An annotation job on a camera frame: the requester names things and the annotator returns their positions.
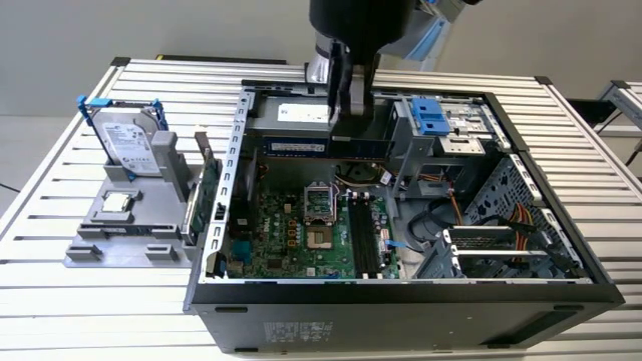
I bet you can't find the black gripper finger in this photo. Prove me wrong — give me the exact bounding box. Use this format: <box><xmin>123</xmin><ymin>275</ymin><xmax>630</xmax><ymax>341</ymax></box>
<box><xmin>327</xmin><ymin>41</ymin><xmax>378</xmax><ymax>143</ymax></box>

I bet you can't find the black RAM slot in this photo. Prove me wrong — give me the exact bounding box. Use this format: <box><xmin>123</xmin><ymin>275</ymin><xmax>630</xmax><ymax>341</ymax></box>
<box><xmin>354</xmin><ymin>193</ymin><xmax>371</xmax><ymax>280</ymax></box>
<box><xmin>348</xmin><ymin>193</ymin><xmax>366</xmax><ymax>280</ymax></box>
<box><xmin>362</xmin><ymin>193</ymin><xmax>378</xmax><ymax>280</ymax></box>

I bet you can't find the blue plastic drive latch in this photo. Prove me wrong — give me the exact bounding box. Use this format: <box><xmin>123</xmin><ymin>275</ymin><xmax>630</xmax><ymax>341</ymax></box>
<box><xmin>410</xmin><ymin>96</ymin><xmax>451</xmax><ymax>136</ymax></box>

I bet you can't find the grey power supply unit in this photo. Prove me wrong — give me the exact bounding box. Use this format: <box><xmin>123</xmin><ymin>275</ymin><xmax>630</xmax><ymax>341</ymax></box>
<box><xmin>244</xmin><ymin>96</ymin><xmax>346</xmax><ymax>189</ymax></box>

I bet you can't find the CPU socket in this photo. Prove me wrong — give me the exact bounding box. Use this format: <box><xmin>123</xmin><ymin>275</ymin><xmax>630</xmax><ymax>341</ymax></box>
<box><xmin>306</xmin><ymin>224</ymin><xmax>336</xmax><ymax>250</ymax></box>

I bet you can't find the green motherboard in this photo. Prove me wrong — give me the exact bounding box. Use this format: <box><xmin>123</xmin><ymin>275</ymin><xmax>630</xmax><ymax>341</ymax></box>
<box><xmin>223</xmin><ymin>184</ymin><xmax>406</xmax><ymax>281</ymax></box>

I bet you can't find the green graphics card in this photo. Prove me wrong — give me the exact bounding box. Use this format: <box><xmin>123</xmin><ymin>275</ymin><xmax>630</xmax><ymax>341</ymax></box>
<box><xmin>180</xmin><ymin>126</ymin><xmax>224</xmax><ymax>247</ymax></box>

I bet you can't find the metal disk bay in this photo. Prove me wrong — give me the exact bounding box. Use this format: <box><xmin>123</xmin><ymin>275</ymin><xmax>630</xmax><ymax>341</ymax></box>
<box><xmin>415</xmin><ymin>224</ymin><xmax>553</xmax><ymax>280</ymax></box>

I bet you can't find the blue motherboard connector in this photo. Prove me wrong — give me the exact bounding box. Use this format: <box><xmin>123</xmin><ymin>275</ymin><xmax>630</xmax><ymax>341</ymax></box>
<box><xmin>230</xmin><ymin>241</ymin><xmax>252</xmax><ymax>262</ymax></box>

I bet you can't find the hard disk in blue carrier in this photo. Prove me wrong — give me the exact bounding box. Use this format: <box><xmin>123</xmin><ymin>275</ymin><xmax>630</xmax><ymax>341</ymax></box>
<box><xmin>75</xmin><ymin>96</ymin><xmax>169</xmax><ymax>181</ymax></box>

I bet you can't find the grey parts rack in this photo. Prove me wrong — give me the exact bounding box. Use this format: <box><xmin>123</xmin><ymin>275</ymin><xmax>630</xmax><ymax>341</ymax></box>
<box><xmin>60</xmin><ymin>131</ymin><xmax>202</xmax><ymax>270</ymax></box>

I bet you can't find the silver CPU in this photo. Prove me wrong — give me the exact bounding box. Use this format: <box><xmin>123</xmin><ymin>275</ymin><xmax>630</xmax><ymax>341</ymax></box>
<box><xmin>101</xmin><ymin>194</ymin><xmax>135</xmax><ymax>214</ymax></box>

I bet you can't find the black PC case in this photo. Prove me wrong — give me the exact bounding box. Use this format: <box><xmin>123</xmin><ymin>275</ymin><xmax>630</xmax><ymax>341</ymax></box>
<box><xmin>180</xmin><ymin>77</ymin><xmax>627</xmax><ymax>354</ymax></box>

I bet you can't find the metal slat side table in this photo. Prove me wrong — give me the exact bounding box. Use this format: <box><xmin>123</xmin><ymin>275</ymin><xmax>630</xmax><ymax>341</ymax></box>
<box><xmin>594</xmin><ymin>79</ymin><xmax>642</xmax><ymax>138</ymax></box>

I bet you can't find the power supply wire bundle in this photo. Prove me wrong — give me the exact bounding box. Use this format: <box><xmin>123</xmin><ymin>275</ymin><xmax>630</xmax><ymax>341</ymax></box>
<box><xmin>334</xmin><ymin>160</ymin><xmax>398</xmax><ymax>189</ymax></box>

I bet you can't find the thin wire locking lever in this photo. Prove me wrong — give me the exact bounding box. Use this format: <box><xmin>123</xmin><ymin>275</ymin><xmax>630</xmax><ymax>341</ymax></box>
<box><xmin>330</xmin><ymin>189</ymin><xmax>348</xmax><ymax>225</ymax></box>

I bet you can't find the metal socket cover frame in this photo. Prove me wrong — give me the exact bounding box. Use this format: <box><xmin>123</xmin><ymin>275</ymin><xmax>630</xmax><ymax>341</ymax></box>
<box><xmin>303</xmin><ymin>183</ymin><xmax>338</xmax><ymax>223</ymax></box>

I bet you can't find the thick black cable loop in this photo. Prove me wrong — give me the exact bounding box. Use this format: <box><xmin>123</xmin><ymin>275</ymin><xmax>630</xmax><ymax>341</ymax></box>
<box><xmin>406</xmin><ymin>201</ymin><xmax>452</xmax><ymax>251</ymax></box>

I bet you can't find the orange wire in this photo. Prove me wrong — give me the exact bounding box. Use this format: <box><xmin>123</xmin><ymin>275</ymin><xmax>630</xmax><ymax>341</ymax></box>
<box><xmin>447</xmin><ymin>187</ymin><xmax>466</xmax><ymax>225</ymax></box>

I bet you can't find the red yellow power wire bundle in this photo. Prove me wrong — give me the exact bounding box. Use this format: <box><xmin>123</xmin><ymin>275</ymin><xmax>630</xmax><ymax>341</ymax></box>
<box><xmin>508</xmin><ymin>205</ymin><xmax>535</xmax><ymax>253</ymax></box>

